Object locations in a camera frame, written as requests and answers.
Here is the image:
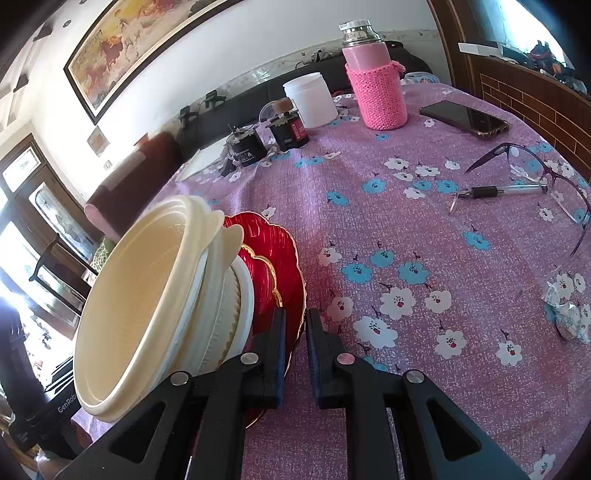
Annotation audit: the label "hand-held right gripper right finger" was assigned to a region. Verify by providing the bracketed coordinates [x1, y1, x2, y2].
[305, 308, 532, 480]

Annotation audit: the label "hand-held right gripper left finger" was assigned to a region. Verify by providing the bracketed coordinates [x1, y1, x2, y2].
[55, 307, 287, 480]

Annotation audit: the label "white foam bowl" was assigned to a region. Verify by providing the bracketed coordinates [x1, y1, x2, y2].
[185, 256, 256, 374]

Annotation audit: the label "red gold-rimmed plate with sticker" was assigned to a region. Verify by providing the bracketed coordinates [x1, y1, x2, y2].
[235, 244, 283, 319]

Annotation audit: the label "red gold-rimmed scalloped plate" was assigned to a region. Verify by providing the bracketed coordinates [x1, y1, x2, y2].
[223, 211, 308, 430]

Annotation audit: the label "purple floral tablecloth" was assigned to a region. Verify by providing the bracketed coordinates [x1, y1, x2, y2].
[69, 78, 591, 480]

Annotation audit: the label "green patterned cushion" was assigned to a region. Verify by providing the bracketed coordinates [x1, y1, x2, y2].
[90, 237, 116, 273]

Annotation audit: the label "black round jar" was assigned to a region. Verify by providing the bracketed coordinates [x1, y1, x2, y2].
[228, 126, 269, 168]

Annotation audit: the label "black jar with wooden cap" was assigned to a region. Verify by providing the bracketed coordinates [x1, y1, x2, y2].
[268, 99, 310, 152]

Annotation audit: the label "maroon padded chair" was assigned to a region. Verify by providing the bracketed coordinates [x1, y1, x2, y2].
[84, 131, 185, 236]

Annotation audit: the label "clear ballpoint pen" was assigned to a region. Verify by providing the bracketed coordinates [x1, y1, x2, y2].
[456, 184, 550, 200]

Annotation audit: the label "wooden door with glass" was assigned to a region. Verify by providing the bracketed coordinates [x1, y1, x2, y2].
[0, 134, 112, 416]

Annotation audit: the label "white plastic jar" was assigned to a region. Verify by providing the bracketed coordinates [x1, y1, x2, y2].
[283, 72, 340, 130]

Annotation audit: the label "clear candy wrapper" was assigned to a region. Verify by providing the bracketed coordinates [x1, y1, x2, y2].
[544, 274, 591, 343]

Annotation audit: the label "pink thermos with knitted sleeve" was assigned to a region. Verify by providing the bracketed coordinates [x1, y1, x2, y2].
[339, 19, 409, 130]

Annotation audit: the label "black smartphone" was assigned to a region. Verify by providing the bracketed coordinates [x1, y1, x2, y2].
[419, 100, 510, 140]

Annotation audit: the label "dark-framed eyeglasses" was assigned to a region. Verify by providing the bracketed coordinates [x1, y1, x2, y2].
[448, 142, 591, 273]

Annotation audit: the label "brown wooden cabinet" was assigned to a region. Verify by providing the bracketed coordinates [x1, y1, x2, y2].
[427, 0, 591, 181]

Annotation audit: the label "white flat box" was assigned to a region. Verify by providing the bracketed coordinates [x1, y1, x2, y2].
[458, 41, 500, 55]

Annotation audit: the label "black and red device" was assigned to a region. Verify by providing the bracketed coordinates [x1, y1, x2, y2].
[529, 41, 566, 70]

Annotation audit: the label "small wall frame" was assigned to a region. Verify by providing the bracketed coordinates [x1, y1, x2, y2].
[87, 127, 110, 155]

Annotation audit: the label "framed wall painting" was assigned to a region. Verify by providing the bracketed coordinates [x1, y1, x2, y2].
[64, 0, 245, 125]

